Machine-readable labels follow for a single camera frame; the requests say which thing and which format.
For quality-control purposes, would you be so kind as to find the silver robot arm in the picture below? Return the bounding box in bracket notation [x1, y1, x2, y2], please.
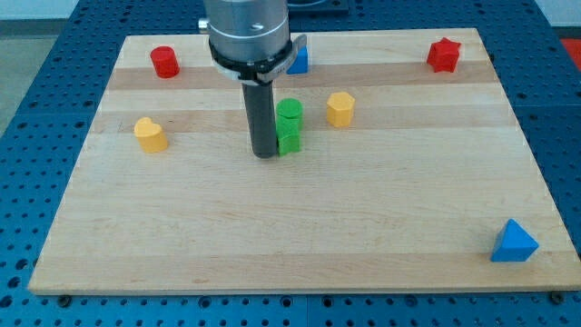
[203, 0, 307, 86]

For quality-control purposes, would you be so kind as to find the yellow heart block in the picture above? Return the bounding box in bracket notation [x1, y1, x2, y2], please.
[133, 117, 169, 154]

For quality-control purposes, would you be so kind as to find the green star block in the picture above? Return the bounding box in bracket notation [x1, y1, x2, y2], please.
[276, 117, 301, 156]

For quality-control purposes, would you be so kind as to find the green cylinder block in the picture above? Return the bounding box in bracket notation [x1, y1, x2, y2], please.
[276, 98, 303, 130]

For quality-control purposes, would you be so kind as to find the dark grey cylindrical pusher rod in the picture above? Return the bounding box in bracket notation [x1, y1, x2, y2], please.
[242, 82, 278, 159]

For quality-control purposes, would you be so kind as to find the yellow hexagon block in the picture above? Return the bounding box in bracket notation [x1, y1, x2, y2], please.
[327, 92, 355, 127]

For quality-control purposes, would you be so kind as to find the blue cube block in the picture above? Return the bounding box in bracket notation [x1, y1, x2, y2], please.
[286, 46, 309, 74]

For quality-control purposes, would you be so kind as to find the wooden board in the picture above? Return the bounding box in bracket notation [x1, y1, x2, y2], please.
[28, 28, 580, 295]

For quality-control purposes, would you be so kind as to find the red cylinder block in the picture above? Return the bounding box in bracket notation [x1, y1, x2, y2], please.
[150, 45, 180, 78]

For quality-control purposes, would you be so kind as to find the red star block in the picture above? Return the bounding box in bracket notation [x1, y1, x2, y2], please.
[427, 37, 461, 73]

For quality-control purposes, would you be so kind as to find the blue triangle block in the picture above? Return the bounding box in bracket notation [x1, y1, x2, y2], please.
[490, 219, 539, 263]

